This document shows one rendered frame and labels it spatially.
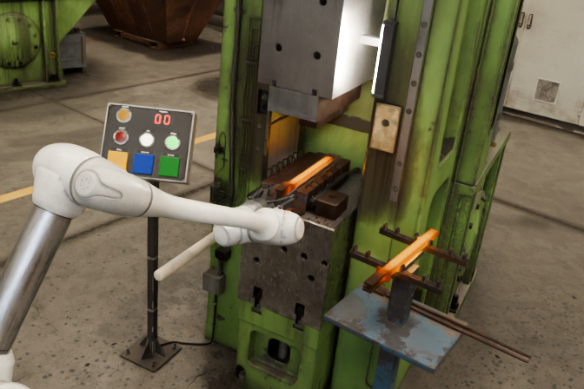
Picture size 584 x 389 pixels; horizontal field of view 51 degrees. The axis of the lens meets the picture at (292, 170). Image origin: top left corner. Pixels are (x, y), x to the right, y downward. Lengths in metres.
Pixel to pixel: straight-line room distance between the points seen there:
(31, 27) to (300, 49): 4.84
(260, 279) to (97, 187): 1.13
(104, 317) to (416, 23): 2.08
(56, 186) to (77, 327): 1.68
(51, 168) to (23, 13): 5.13
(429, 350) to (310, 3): 1.19
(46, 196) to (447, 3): 1.34
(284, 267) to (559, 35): 5.35
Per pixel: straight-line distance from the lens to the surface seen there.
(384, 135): 2.22
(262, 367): 2.75
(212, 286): 2.85
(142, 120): 2.45
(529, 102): 7.41
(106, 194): 1.52
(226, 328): 3.01
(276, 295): 2.48
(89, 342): 3.14
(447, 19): 2.12
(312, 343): 2.52
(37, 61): 6.87
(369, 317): 2.14
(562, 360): 3.51
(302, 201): 2.30
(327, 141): 2.73
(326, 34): 2.10
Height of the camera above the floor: 1.96
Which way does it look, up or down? 23 degrees down
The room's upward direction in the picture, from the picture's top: 6 degrees clockwise
